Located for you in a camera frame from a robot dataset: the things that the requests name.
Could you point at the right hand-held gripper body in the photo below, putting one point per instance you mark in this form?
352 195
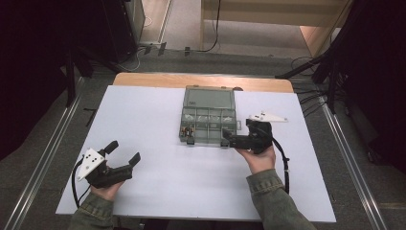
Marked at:
260 137

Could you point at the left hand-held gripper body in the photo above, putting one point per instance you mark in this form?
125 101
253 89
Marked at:
95 174

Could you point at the transparent grey compartment box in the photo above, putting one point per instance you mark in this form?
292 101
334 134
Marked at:
207 99

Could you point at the person's left hand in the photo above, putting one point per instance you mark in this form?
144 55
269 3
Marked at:
107 192

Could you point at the person's right hand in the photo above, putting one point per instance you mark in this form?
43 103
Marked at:
260 163

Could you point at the small metal parts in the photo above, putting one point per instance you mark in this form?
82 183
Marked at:
228 119

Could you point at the small pale parts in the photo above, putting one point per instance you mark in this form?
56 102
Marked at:
189 117
215 118
203 118

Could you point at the white table mat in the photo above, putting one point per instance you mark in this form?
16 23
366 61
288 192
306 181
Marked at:
166 179

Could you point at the black stand leg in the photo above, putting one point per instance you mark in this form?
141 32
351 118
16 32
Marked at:
298 67

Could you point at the black curtain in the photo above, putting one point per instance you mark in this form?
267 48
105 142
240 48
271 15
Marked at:
376 80
32 64

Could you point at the dark cabinet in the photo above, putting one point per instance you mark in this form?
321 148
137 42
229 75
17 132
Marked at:
123 28

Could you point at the light wooden bench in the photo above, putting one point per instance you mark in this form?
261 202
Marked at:
271 12

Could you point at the metal floor rail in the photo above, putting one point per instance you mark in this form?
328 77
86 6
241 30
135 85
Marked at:
351 163
41 163

